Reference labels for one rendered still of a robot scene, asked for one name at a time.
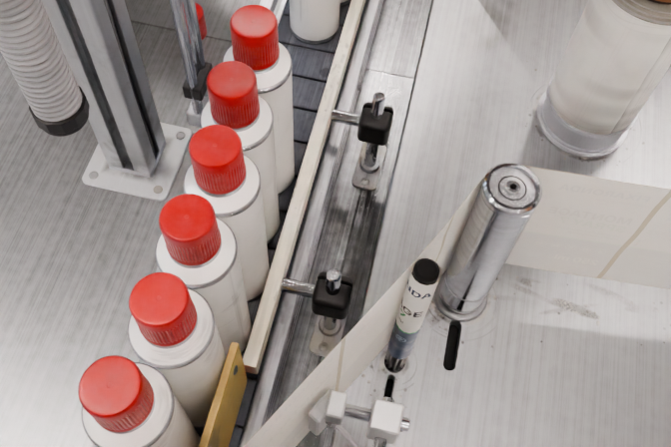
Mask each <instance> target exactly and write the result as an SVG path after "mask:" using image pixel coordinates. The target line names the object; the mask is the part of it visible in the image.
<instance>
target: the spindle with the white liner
mask: <svg viewBox="0 0 671 447"><path fill-rule="evenodd" d="M670 65H671V0H588V1H587V3H586V6H585V8H584V11H583V13H582V15H581V18H580V20H579V22H578V24H577V26H576V28H575V30H574V32H573V34H572V36H571V38H570V41H569V43H568V46H567V49H566V51H565V53H564V55H563V57H562V58H561V60H560V62H559V64H558V67H557V69H556V72H555V74H554V75H553V76H552V77H551V79H550V81H549V83H548V86H547V90H546V91H545V92H544V94H543V95H542V96H541V98H540V100H539V103H538V106H537V112H536V113H537V121H538V124H539V126H540V128H541V130H542V132H543V133H544V135H545V136H546V137H547V138H548V139H549V140H550V141H551V142H552V143H553V144H554V145H556V146H557V147H558V148H560V149H562V150H564V151H566V152H568V153H571V154H574V155H577V156H583V157H598V156H603V155H607V154H609V153H611V152H613V151H615V150H616V149H617V148H618V147H619V146H620V145H621V144H622V143H623V142H624V140H625V138H626V136H627V134H628V130H629V129H630V128H631V127H632V126H633V124H634V123H635V121H636V120H637V118H638V115H639V111H640V110H641V109H642V108H643V106H644V105H645V103H646V102H647V100H648V98H649V97H650V95H651V93H652V92H653V90H654V88H655V87H656V86H657V84H658V83H659V82H660V81H661V79H662V78H663V76H664V75H665V73H666V71H667V70H668V68H669V67H670Z"/></svg>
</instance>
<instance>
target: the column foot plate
mask: <svg viewBox="0 0 671 447"><path fill-rule="evenodd" d="M161 126H162V130H163V133H164V137H165V140H166V145H165V148H164V150H163V152H162V154H161V156H160V159H159V161H158V164H157V166H156V168H155V171H154V173H153V176H152V177H151V178H147V177H143V176H138V175H134V174H129V173H125V172H120V171H116V170H111V169H110V168H109V165H108V163H107V161H106V159H105V157H104V154H103V152H102V150H101V147H100V145H99V144H98V146H97V148H96V150H95V152H94V154H93V156H92V158H91V161H90V163H89V165H88V167H87V169H86V171H85V173H84V175H83V178H82V181H83V183H84V184H85V185H88V186H92V187H97V188H101V189H106V190H110V191H115V192H119V193H124V194H128V195H133V196H137V197H141V198H146V199H150V200H155V201H164V200H165V199H166V198H167V197H168V195H169V192H170V190H171V187H172V185H173V182H174V180H175V177H176V175H177V172H178V170H179V167H180V165H181V162H182V160H183V157H184V155H185V152H186V150H187V147H188V145H189V142H190V140H191V137H192V131H191V130H190V129H188V128H183V127H179V126H174V125H169V124H165V123H161Z"/></svg>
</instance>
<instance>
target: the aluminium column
mask: <svg viewBox="0 0 671 447"><path fill-rule="evenodd" d="M42 2H43V4H44V7H45V9H46V11H47V14H48V16H49V18H50V21H51V23H52V26H53V28H54V30H55V33H56V35H57V38H58V40H59V42H60V44H61V47H62V50H63V52H64V54H65V56H66V58H67V61H68V63H69V66H70V68H71V71H72V72H73V75H74V77H75V80H76V82H77V84H78V86H79V87H81V89H82V91H83V92H84V94H85V96H86V98H87V100H88V103H89V105H90V107H89V118H88V120H89V122H90V124H91V127H92V129H93V131H94V134H95V136H96V138H97V140H98V143H99V145H100V147H101V150H102V152H103V154H104V157H105V159H106V161H107V163H108V165H109V168H110V169H111V170H116V171H120V172H125V173H129V174H134V175H138V176H143V177H147V178H151V177H152V176H153V173H154V171H155V168H156V166H157V164H158V161H159V159H160V156H161V154H162V152H163V150H164V148H165V145H166V140H165V137H164V133H163V130H162V126H161V123H160V119H159V116H158V113H157V109H156V106H155V102H154V99H153V96H152V92H151V89H150V85H149V82H148V78H147V75H146V72H145V68H144V65H143V61H142V58H141V55H140V51H139V48H138V44H137V41H136V37H135V34H134V31H133V27H132V24H131V20H130V17H129V13H128V10H127V7H126V3H125V0H107V2H108V5H109V8H110V12H111V15H112V18H113V22H114V25H115V29H116V32H117V36H118V39H119V43H120V46H121V50H122V54H123V57H124V61H125V64H126V67H127V70H128V73H127V70H126V67H125V64H124V61H123V58H122V55H121V52H120V49H119V46H118V43H117V40H116V37H115V34H114V31H113V28H112V24H111V21H110V18H109V15H108V12H107V9H106V6H105V3H104V0H42ZM128 74H129V77H130V80H131V83H132V86H133V89H134V92H135V95H136V98H137V101H138V104H139V106H140V109H141V112H142V114H143V117H144V120H145V123H146V126H147V129H148V132H149V135H150V138H151V141H152V144H153V147H154V151H155V154H156V156H154V153H153V150H152V147H151V144H150V141H149V138H148V135H147V132H146V129H145V126H144V123H143V119H142V116H141V113H140V110H139V107H138V104H137V101H136V98H135V95H134V92H133V89H132V86H131V83H130V80H129V77H128Z"/></svg>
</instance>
